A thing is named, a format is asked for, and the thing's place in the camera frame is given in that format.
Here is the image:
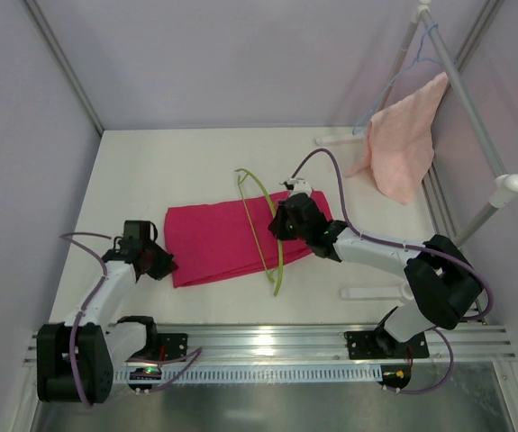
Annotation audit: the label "blue wire hanger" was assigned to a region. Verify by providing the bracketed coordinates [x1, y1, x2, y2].
[351, 22, 443, 136]

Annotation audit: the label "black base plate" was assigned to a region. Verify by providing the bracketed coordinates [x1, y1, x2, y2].
[343, 330, 430, 360]
[129, 333, 188, 362]

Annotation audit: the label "right electronics board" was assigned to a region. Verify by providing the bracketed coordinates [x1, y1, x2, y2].
[378, 364, 412, 392]

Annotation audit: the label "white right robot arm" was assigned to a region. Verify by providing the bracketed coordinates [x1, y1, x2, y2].
[268, 193, 484, 359]

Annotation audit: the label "pink trousers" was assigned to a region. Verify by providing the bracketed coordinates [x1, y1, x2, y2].
[163, 196, 311, 288]

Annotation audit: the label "slotted cable duct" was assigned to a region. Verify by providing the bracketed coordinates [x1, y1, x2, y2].
[114, 364, 381, 385]

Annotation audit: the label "green plastic hanger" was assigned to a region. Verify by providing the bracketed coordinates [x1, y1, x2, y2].
[233, 167, 286, 297]

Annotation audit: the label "white clothes rack frame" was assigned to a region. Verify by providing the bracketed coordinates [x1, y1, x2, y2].
[324, 1, 518, 318]

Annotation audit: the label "aluminium front rail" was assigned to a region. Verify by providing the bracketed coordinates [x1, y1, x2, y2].
[22, 324, 517, 368]

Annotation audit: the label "light pink towel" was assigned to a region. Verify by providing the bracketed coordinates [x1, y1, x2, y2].
[345, 72, 449, 205]

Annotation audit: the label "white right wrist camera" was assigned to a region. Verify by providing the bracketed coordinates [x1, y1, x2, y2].
[281, 177, 313, 197]

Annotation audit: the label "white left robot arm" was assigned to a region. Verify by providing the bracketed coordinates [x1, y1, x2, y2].
[36, 220, 177, 407]

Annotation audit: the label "electronics board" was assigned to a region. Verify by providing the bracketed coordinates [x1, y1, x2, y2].
[128, 366, 162, 395]
[378, 364, 412, 392]

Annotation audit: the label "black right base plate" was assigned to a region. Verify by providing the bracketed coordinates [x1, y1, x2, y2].
[343, 330, 430, 360]

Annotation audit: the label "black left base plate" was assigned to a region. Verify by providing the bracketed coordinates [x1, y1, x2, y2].
[129, 333, 188, 362]

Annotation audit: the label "left electronics board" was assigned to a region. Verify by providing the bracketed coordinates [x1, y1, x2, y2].
[128, 366, 162, 395]

